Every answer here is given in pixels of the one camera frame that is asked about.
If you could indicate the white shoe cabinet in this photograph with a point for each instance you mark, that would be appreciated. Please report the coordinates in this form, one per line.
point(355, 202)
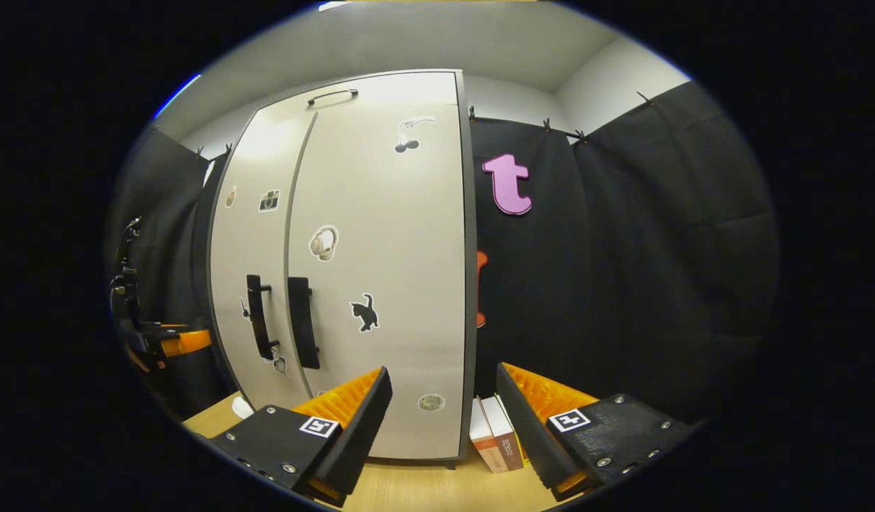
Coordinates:
point(471, 284)

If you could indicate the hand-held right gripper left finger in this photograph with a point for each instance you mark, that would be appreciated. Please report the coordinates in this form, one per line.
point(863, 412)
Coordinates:
point(359, 441)

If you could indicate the brown book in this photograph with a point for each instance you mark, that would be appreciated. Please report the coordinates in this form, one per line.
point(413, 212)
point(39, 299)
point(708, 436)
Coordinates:
point(507, 437)

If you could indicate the small white round object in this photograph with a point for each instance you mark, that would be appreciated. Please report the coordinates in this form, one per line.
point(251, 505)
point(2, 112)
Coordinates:
point(242, 408)

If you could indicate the yellow-green book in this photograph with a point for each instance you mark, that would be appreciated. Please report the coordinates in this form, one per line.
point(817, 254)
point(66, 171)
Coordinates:
point(521, 444)

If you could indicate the white shoe cabinet door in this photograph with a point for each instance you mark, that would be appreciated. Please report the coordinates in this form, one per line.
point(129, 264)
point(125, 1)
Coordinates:
point(409, 284)
point(245, 249)

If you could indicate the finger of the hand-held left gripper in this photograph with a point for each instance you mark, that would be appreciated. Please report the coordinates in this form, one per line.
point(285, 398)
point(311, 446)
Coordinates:
point(187, 343)

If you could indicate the white cabinet drawer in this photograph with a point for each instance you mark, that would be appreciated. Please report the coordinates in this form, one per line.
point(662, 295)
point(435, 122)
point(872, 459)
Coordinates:
point(394, 89)

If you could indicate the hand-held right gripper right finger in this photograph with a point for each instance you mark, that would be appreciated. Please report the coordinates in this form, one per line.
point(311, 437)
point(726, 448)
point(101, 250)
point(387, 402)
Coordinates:
point(529, 441)

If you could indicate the black backdrop cloth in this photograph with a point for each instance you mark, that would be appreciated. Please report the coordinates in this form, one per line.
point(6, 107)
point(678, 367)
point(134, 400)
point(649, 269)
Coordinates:
point(622, 284)

